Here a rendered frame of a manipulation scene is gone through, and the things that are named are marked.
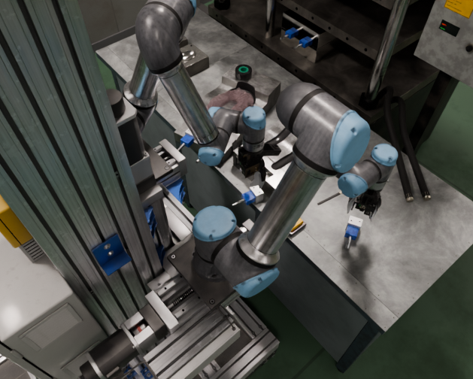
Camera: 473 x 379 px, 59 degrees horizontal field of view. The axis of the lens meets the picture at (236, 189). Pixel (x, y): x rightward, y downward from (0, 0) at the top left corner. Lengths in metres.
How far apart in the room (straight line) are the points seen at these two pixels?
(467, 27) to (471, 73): 0.18
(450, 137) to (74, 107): 2.93
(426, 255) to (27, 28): 1.47
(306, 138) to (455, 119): 2.73
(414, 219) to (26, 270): 1.38
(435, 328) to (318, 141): 1.81
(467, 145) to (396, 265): 1.88
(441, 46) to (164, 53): 1.26
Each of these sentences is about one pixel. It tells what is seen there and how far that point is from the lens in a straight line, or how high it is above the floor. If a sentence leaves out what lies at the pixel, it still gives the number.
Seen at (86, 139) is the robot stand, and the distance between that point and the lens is 0.87.
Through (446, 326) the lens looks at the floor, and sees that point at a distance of 2.57.
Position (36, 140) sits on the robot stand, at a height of 1.66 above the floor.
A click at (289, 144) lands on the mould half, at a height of 0.89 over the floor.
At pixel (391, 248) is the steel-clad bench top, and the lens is 1.70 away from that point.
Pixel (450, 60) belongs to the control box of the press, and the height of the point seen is 1.13.
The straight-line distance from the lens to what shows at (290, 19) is 2.44.
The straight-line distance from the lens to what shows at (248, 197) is 1.67.
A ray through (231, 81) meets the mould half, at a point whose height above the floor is 0.90.
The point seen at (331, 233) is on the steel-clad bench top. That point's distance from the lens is 1.67.
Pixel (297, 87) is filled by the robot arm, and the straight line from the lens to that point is 0.94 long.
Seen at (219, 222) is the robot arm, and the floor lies 1.27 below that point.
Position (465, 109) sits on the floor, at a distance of 3.70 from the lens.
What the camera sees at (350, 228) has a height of 0.84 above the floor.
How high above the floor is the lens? 2.20
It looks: 53 degrees down
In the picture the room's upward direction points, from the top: straight up
